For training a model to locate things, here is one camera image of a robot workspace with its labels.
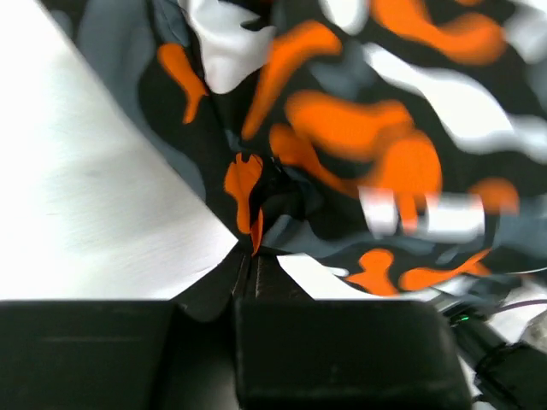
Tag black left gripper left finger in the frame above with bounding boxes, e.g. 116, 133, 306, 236
1, 250, 248, 409

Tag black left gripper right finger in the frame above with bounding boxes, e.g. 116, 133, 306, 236
233, 257, 470, 409

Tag orange camouflage shorts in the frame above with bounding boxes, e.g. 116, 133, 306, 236
45, 1, 546, 296

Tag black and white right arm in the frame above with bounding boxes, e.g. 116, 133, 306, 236
442, 302, 546, 409

